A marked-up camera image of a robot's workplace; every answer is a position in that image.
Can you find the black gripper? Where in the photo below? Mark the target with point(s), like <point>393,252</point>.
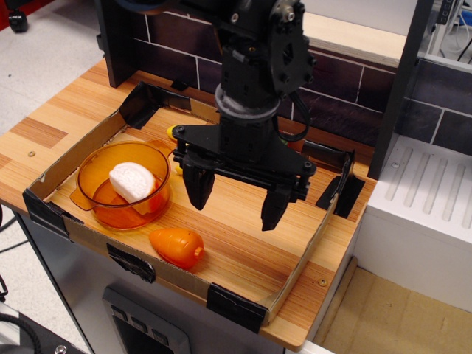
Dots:
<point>244,146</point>

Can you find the white and orange toy sushi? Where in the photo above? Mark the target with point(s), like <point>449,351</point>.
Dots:
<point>135,184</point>

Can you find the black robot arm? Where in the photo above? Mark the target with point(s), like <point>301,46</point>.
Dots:
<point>265,60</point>

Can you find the cardboard fence with black tape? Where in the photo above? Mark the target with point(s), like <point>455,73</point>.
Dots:
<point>260,280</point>

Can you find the orange transparent plastic pot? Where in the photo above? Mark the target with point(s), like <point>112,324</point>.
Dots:
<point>95,193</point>

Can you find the yellow toy banana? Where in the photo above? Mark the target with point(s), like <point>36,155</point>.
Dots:
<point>173,137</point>

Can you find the red toy strawberry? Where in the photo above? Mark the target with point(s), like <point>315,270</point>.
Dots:
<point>291,142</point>

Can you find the orange toy carrot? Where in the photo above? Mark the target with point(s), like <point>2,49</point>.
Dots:
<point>178,246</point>

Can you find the grey oven control panel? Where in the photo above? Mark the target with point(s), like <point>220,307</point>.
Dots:
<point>141,331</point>

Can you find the white toy sink drainboard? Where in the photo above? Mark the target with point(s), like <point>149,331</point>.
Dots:
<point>416,229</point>

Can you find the black caster wheel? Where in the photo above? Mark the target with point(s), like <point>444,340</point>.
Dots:
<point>18,21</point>

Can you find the dark grey right post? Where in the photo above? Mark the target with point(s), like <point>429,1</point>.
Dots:
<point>388,133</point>

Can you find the dark grey post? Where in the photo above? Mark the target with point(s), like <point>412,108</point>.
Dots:
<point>117,37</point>
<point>388,133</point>

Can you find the dark grey left post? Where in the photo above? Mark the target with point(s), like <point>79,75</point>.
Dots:
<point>117,37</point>

